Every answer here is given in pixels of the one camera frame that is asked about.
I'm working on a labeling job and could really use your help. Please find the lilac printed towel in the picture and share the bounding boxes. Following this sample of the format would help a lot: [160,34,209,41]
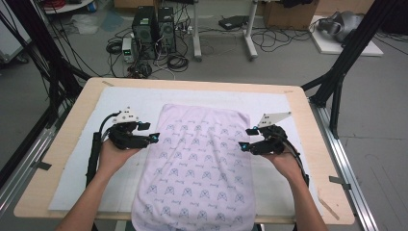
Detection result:
[131,102,257,231]

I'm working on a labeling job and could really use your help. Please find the white grid mat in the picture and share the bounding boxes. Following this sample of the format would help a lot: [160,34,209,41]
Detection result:
[47,86,323,213]

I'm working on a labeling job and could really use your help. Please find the aluminium rail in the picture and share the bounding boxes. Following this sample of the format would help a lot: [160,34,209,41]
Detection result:
[0,104,76,220]
[308,98,380,231]

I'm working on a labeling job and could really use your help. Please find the black computer tower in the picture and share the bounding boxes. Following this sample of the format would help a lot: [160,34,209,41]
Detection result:
[131,6,159,61]
[157,6,178,55]

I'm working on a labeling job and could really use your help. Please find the grey rounded device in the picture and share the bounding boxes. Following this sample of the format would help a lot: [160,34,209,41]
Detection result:
[317,10,366,43]

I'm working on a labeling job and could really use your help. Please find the person's right hand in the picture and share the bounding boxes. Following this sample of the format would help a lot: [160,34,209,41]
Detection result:
[261,149,305,186]

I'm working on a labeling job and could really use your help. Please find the clear plastic sheet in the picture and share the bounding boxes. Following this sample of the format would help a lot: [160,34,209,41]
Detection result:
[69,13,101,36]

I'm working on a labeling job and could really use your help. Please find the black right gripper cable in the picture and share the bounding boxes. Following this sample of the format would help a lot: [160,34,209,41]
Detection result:
[281,134,311,190]

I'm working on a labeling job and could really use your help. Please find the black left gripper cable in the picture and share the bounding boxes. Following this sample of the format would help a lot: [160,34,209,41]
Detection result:
[85,112,122,188]

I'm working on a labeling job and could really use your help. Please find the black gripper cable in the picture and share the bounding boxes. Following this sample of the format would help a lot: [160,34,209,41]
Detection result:
[281,134,311,190]
[85,112,122,188]

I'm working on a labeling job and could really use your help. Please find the white cabinet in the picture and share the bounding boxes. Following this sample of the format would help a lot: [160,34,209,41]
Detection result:
[0,0,34,64]

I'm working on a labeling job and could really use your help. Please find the coiled black cable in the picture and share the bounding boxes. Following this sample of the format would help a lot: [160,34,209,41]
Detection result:
[166,53,191,73]
[105,38,124,56]

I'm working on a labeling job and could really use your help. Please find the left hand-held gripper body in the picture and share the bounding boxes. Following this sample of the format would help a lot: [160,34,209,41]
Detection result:
[108,107,152,151]

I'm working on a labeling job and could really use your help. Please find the loose black floor cables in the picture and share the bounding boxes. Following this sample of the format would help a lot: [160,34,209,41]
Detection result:
[250,26,313,54]

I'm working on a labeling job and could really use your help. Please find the grey tape strip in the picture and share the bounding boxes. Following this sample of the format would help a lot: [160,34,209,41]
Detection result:
[328,175,352,191]
[31,161,53,171]

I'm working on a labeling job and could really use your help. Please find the flat black device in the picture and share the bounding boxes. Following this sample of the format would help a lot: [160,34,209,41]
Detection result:
[217,14,250,31]

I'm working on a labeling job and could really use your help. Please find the white floor board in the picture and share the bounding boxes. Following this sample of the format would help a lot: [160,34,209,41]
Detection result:
[309,14,385,58]

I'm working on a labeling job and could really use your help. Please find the person's left hand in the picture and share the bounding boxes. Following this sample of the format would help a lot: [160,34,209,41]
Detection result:
[97,140,141,176]

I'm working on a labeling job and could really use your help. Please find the white stand leg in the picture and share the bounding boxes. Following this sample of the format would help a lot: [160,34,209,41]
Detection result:
[191,0,204,63]
[242,0,260,62]

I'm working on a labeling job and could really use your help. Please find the black metal frame post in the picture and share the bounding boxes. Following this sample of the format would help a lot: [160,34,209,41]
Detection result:
[300,0,400,140]
[0,0,94,129]

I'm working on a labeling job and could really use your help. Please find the thin wooden stick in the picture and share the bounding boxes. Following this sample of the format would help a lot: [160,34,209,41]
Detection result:
[317,197,341,221]

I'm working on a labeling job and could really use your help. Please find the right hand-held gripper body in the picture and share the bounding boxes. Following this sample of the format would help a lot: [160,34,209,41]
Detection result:
[251,111,293,156]

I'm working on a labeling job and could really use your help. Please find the white power supply unit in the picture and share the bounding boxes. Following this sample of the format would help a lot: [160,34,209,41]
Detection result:
[121,37,137,64]

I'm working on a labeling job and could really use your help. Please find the cardboard box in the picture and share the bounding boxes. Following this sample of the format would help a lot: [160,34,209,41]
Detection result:
[263,0,320,31]

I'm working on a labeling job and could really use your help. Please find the round white table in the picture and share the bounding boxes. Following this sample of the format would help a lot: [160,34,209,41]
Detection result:
[42,0,95,15]

